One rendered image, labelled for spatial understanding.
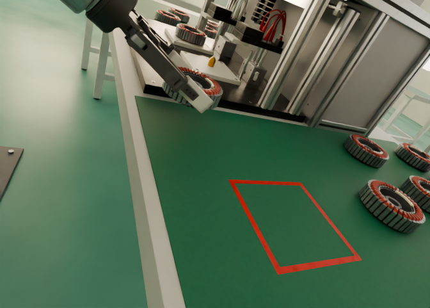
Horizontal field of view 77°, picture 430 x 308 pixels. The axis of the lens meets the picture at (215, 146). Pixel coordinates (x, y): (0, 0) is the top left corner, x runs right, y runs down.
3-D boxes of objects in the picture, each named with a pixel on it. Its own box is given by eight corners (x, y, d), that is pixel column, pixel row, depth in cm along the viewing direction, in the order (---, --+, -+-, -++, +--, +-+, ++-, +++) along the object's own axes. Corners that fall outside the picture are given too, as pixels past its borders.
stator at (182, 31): (180, 41, 91) (184, 30, 89) (169, 30, 99) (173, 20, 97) (208, 48, 98) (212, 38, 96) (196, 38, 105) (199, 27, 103)
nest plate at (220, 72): (192, 74, 72) (194, 70, 72) (179, 54, 83) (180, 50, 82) (239, 85, 79) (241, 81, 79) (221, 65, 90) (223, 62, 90)
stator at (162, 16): (156, 22, 117) (158, 13, 115) (153, 15, 125) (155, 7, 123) (180, 29, 122) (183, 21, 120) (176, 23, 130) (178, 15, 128)
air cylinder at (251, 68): (246, 82, 84) (254, 66, 81) (237, 73, 90) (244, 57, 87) (260, 86, 87) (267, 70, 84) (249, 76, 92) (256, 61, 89)
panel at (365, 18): (308, 118, 78) (376, 9, 63) (226, 42, 126) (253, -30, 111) (311, 119, 78) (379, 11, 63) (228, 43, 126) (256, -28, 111)
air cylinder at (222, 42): (220, 54, 102) (225, 40, 99) (213, 48, 107) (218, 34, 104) (231, 58, 104) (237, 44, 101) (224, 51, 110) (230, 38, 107)
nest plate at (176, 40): (173, 43, 90) (174, 40, 89) (164, 30, 101) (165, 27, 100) (212, 55, 97) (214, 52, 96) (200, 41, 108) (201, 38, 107)
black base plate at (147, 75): (143, 93, 57) (145, 83, 56) (119, 15, 104) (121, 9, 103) (302, 123, 80) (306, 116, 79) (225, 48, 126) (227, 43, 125)
